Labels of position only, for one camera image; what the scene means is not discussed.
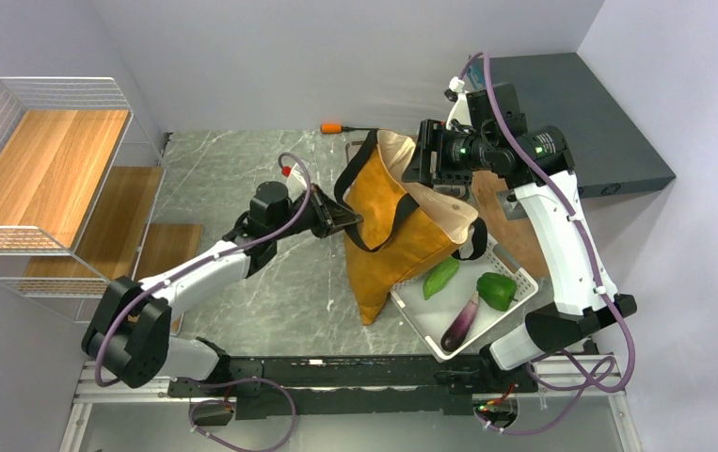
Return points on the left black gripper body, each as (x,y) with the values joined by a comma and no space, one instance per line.
(313,217)

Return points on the white plastic basket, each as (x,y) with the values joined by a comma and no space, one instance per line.
(430,318)

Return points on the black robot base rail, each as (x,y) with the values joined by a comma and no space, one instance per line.
(254,388)

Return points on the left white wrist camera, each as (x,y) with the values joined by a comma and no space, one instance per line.
(295,179)

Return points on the dark network switch box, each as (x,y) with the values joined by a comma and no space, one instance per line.
(611,155)

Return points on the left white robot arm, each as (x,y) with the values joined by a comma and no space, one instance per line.
(129,335)

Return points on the purple eggplant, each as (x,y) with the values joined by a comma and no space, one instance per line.
(455,335)

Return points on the green bitter gourd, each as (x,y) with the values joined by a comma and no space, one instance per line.
(438,277)

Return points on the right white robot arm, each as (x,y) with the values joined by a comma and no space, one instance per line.
(585,299)

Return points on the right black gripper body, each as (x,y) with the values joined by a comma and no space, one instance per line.
(460,153)

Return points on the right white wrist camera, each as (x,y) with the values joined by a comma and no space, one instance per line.
(459,115)

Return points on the green bell pepper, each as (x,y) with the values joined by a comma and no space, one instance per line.
(496,290)

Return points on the orange handled screwdriver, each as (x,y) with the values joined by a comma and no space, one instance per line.
(337,128)

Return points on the metal bracket stand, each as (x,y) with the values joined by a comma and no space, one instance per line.
(510,205)

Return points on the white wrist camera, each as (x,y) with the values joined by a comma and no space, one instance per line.
(459,115)
(295,179)

